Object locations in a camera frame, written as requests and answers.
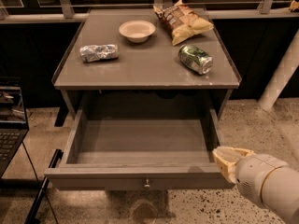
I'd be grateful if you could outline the grey drawer cabinet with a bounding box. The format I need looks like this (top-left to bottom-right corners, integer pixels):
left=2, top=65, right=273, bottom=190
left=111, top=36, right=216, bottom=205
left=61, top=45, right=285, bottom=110
left=52, top=8, right=241, bottom=115

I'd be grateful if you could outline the grey top drawer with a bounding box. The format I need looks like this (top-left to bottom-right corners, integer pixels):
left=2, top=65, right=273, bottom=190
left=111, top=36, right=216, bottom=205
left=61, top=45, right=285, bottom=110
left=43, top=107, right=237, bottom=192

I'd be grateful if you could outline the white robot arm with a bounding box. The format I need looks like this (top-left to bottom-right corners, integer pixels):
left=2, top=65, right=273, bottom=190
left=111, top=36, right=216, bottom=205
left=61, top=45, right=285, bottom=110
left=212, top=147, right=299, bottom=224

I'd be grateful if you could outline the brown yellow chip bag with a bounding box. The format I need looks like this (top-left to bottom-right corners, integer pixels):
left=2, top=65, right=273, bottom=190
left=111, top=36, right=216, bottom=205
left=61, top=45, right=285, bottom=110
left=153, top=0, right=214, bottom=46

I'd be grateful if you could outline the black stand leg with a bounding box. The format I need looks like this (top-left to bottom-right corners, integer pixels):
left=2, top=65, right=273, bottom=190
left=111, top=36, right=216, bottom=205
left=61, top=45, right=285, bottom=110
left=24, top=149, right=63, bottom=224

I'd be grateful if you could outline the metal window railing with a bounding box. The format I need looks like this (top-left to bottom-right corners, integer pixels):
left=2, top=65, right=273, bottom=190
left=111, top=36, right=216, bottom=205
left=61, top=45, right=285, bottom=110
left=0, top=0, right=299, bottom=25

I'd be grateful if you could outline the white cylindrical post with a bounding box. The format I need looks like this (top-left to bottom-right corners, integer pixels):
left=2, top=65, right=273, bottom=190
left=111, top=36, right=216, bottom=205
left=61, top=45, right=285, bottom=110
left=258, top=31, right=299, bottom=111

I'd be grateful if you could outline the green soda can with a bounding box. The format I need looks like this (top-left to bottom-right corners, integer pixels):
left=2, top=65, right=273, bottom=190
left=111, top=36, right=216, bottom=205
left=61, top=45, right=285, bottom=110
left=178, top=44, right=213, bottom=75

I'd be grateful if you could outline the black laptop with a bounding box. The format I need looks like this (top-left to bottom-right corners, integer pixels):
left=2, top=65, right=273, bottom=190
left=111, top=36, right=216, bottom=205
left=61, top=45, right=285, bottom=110
left=0, top=77, right=29, bottom=177

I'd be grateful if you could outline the white paper bowl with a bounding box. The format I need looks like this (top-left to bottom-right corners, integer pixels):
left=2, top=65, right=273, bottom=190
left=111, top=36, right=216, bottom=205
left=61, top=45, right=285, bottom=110
left=119, top=21, right=156, bottom=43

